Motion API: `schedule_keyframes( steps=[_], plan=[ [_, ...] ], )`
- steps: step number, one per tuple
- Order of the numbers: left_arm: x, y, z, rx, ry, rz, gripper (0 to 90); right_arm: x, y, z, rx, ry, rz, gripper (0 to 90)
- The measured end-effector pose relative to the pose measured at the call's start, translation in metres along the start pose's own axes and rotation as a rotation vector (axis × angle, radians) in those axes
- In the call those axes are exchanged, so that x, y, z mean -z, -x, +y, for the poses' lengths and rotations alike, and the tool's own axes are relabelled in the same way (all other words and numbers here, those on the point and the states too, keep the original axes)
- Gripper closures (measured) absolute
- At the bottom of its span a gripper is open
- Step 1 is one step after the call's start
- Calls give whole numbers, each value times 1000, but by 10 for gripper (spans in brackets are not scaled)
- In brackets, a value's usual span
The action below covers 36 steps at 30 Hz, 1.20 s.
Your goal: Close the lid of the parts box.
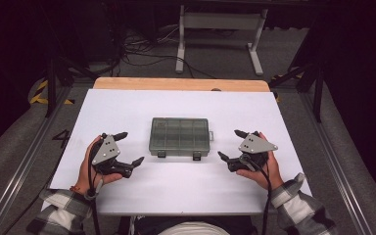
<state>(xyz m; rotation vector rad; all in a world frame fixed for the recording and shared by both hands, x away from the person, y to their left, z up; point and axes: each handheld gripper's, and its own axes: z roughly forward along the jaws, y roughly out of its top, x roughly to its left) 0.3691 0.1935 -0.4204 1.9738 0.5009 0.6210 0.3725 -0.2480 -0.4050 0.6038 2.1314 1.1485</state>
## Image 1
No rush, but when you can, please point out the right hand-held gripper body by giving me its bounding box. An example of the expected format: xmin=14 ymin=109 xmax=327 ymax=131
xmin=227 ymin=130 xmax=279 ymax=173

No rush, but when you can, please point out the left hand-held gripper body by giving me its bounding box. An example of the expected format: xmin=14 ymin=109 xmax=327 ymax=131
xmin=91 ymin=132 xmax=134 ymax=179

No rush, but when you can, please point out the grey plastic compartment box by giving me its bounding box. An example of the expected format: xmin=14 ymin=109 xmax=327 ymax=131
xmin=148 ymin=117 xmax=214 ymax=162

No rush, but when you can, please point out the person's right hand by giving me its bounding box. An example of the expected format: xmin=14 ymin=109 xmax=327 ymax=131
xmin=235 ymin=131 xmax=285 ymax=191

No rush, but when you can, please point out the person's left hand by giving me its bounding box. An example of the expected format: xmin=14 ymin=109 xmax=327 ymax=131
xmin=74 ymin=135 xmax=124 ymax=196

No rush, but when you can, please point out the white board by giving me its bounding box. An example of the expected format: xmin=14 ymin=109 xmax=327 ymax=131
xmin=42 ymin=88 xmax=312 ymax=217

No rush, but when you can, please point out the black metal stand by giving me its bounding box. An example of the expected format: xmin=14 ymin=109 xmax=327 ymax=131
xmin=268 ymin=58 xmax=324 ymax=123

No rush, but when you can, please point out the person's torso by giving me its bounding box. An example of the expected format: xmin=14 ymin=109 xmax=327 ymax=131
xmin=133 ymin=214 xmax=259 ymax=235

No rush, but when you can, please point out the black tripod stand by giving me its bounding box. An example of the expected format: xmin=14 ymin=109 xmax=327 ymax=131
xmin=43 ymin=55 xmax=92 ymax=118

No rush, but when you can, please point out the yellow black floor tape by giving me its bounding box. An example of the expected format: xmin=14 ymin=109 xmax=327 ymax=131
xmin=28 ymin=79 xmax=76 ymax=106

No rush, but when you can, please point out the white metal stand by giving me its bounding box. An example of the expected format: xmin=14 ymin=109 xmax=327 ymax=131
xmin=174 ymin=4 xmax=269 ymax=77

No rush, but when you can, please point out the right hand-held gripper black cable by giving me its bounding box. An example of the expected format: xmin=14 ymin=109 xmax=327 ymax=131
xmin=241 ymin=155 xmax=273 ymax=235

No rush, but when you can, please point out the hand-held gripper black cable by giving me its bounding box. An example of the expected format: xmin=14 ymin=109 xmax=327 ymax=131
xmin=241 ymin=155 xmax=273 ymax=235
xmin=87 ymin=140 xmax=103 ymax=235

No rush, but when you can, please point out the left hand-held gripper black cable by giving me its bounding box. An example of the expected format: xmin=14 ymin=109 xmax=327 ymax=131
xmin=87 ymin=140 xmax=103 ymax=235

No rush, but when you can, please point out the aluminium floor rail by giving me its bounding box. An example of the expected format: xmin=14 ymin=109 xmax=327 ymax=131
xmin=298 ymin=92 xmax=376 ymax=235
xmin=0 ymin=85 xmax=74 ymax=235

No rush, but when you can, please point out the bundle of black floor cables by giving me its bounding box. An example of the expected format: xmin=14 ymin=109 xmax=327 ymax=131
xmin=111 ymin=27 xmax=216 ymax=79

